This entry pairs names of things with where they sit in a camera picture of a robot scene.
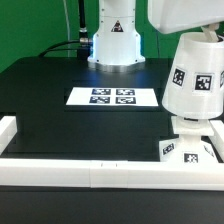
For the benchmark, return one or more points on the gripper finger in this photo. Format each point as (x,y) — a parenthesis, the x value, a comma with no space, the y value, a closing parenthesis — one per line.
(210,32)

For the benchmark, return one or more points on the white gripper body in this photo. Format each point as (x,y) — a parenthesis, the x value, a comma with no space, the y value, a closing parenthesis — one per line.
(169,16)

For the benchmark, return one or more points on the white lamp shade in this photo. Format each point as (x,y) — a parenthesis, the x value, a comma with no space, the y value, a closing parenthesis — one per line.
(196,81)

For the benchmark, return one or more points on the white lamp base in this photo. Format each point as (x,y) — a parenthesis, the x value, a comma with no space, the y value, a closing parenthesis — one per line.
(188,147)

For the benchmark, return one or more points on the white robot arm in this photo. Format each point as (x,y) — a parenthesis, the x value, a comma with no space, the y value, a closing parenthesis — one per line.
(117,44)

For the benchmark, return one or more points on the white marker sheet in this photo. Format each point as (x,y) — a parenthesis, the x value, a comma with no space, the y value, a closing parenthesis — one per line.
(93,96)

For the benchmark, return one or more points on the white right fence rail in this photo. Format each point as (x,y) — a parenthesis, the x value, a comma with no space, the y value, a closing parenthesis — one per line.
(218,138)

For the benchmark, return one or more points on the white fence rail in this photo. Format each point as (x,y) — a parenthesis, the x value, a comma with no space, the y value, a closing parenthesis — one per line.
(218,138)
(110,174)
(8,129)

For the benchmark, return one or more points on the white left fence rail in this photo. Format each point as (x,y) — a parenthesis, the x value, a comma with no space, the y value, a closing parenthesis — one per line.
(8,129)

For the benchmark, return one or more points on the white front fence rail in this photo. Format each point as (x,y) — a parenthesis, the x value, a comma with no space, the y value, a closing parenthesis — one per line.
(110,174)

